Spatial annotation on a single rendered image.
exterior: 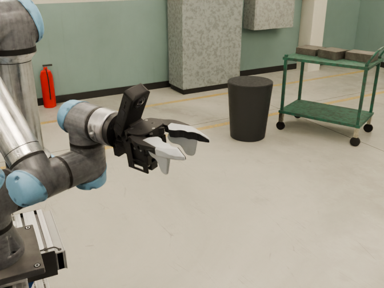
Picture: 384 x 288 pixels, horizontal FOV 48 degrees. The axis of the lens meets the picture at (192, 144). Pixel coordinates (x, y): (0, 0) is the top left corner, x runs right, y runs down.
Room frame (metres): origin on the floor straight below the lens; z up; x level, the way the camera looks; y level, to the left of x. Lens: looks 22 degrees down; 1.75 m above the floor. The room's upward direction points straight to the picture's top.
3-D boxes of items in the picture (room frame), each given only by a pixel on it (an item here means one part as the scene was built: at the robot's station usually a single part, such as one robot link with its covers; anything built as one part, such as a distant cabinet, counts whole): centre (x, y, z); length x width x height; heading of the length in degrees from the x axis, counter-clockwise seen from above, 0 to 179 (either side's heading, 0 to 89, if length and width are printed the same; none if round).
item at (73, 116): (0.89, 0.23, 1.43); 0.11 x 0.08 x 0.09; 52
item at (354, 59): (4.61, -1.52, 0.50); 0.98 x 0.55 x 1.01; 55
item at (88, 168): (0.87, 0.24, 1.34); 0.11 x 0.08 x 0.11; 142
